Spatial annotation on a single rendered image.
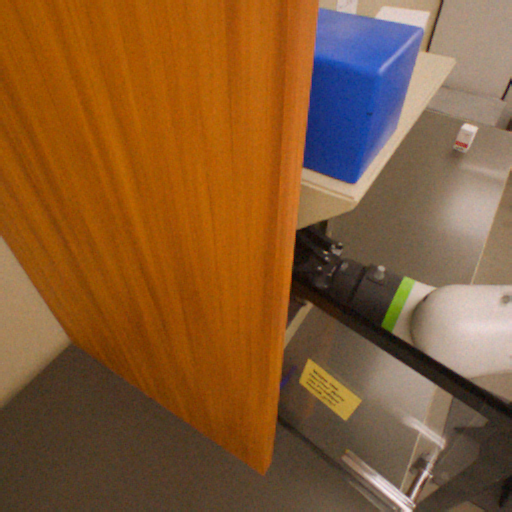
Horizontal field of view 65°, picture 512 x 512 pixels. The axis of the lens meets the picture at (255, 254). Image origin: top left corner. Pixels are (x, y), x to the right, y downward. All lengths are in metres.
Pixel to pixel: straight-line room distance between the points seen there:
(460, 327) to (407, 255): 0.65
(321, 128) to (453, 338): 0.27
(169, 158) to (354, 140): 0.13
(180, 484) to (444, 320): 0.53
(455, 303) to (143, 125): 0.37
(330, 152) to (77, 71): 0.19
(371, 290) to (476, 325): 0.18
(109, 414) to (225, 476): 0.25
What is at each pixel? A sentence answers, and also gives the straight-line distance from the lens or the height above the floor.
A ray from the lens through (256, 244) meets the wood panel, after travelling 0.28.
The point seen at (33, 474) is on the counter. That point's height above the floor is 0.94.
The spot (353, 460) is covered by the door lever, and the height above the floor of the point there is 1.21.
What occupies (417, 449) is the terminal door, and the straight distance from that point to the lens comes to 0.52.
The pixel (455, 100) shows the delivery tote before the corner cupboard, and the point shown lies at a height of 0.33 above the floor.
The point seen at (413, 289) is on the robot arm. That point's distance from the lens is 0.63.
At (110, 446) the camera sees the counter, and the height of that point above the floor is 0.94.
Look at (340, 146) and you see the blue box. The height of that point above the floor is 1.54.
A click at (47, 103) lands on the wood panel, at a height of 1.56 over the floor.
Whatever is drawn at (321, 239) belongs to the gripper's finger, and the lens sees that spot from 0.71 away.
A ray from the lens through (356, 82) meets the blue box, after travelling 0.30.
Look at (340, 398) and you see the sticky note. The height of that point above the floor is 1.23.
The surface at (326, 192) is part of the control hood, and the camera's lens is 0.33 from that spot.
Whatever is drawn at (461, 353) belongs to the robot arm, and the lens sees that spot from 0.49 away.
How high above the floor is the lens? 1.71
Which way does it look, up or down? 48 degrees down
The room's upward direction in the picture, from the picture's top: straight up
